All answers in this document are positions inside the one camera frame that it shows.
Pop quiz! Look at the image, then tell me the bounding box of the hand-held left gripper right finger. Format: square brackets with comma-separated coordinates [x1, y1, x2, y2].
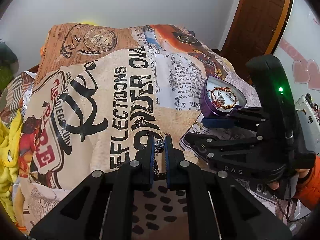
[164, 136, 293, 240]

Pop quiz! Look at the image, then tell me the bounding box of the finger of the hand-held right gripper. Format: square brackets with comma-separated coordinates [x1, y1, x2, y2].
[201, 106, 270, 137]
[184, 132, 285, 180]

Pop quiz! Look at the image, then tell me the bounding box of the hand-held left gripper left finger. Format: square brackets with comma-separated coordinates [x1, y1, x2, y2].
[29, 136, 155, 240]

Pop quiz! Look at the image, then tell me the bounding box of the purple heart-shaped tin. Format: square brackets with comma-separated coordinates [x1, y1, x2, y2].
[200, 76, 247, 118]

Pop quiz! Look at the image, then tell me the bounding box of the red gold bracelet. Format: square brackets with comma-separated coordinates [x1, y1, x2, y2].
[210, 86, 238, 110]

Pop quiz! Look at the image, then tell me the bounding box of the orange sleeved right forearm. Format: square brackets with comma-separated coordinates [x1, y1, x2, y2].
[291, 156, 320, 210]

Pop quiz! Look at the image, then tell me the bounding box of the white heart-print sliding door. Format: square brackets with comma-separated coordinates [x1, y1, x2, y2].
[272, 0, 320, 100]

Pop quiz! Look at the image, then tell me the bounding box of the printed blanket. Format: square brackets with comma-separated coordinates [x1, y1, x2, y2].
[19, 24, 295, 240]

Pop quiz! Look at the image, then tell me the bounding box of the brown wooden door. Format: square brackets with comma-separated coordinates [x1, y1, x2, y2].
[221, 0, 293, 80]

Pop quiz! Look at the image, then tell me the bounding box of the yellow cloth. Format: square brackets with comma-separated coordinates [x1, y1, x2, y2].
[0, 109, 28, 228]

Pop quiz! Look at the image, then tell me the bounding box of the yellow curved tube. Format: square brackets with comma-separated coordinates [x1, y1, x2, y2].
[79, 20, 101, 27]

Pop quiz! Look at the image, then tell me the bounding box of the striped cloth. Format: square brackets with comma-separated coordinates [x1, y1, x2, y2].
[0, 71, 36, 115]

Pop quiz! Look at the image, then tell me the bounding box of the white device with cables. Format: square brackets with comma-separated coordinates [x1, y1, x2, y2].
[295, 94, 320, 135]

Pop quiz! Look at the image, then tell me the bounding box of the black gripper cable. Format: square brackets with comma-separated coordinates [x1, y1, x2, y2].
[275, 176, 302, 223]

